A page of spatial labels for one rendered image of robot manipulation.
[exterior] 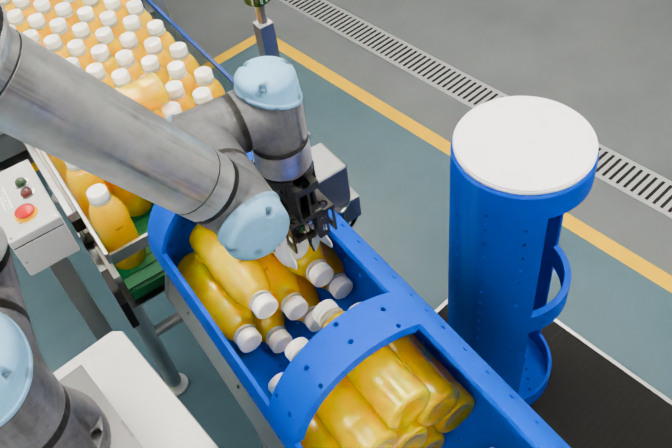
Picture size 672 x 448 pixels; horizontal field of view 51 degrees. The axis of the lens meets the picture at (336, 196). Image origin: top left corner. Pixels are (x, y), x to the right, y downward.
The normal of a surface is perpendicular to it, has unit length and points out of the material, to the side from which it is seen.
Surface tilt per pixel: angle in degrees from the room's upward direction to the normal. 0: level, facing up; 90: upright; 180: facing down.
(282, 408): 60
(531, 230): 90
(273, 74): 0
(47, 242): 90
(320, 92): 0
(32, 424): 90
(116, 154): 88
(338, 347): 14
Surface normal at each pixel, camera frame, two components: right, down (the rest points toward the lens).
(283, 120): 0.48, 0.60
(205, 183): 0.73, 0.25
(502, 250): -0.38, 0.70
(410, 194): -0.11, -0.68
